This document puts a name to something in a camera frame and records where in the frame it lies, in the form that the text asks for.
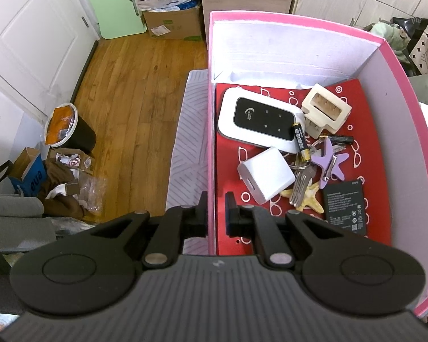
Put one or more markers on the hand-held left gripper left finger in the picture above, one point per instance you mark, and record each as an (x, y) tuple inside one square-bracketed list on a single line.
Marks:
[(201, 213)]

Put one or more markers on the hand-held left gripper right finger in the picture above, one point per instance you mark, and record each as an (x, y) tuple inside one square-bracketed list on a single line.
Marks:
[(231, 217)]

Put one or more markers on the white charger plug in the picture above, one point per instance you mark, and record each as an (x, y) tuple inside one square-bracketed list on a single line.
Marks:
[(267, 171)]

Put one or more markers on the silver keys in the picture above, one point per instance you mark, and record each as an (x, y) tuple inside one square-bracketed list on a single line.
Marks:
[(301, 185)]

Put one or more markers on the yellow starfish hair clip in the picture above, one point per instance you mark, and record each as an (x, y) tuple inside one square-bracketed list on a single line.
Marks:
[(311, 205)]

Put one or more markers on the gold black battery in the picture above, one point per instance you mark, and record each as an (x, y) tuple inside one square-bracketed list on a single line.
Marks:
[(300, 142)]

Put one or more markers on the white portable router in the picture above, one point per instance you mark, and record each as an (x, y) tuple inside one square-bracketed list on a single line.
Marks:
[(231, 114)]

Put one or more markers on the purple starfish hair clip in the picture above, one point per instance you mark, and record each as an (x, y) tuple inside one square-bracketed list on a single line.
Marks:
[(326, 160)]

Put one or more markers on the small key bunch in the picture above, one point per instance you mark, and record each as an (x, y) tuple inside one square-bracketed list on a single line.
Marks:
[(336, 148)]

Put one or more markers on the thin black battery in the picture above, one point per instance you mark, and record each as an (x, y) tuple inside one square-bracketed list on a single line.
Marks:
[(338, 139)]

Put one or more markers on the beige hair claw clip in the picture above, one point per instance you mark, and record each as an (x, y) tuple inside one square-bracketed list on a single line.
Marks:
[(338, 114)]

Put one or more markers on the pink cardboard box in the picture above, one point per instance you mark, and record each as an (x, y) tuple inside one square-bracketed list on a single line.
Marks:
[(406, 114)]

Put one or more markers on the small brown cardboard box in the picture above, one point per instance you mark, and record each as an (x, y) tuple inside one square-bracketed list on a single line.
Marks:
[(82, 162)]

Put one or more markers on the black trash bin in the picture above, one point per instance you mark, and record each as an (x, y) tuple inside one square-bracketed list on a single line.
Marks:
[(82, 133)]

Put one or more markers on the red printed cloth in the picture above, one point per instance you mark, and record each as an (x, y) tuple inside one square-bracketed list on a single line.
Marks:
[(374, 156)]

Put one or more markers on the blue cardboard box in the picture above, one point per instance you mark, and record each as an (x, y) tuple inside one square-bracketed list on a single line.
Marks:
[(32, 178)]

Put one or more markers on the grey cushion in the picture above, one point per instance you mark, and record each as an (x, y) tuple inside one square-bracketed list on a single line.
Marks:
[(14, 228)]

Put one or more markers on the large brown cardboard box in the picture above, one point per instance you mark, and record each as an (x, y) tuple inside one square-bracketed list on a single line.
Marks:
[(178, 25)]

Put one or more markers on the green folding table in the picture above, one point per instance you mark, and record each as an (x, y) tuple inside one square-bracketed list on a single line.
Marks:
[(110, 3)]

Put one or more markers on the olive quilt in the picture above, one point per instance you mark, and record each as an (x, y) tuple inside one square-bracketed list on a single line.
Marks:
[(427, 89)]

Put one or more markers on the green clothing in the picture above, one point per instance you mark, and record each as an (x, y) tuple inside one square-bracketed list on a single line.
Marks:
[(381, 30)]

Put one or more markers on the white door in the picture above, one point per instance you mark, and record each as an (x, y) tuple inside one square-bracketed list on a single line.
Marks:
[(32, 25)]

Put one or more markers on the patterned bag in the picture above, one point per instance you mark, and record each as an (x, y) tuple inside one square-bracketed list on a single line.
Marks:
[(427, 50)]

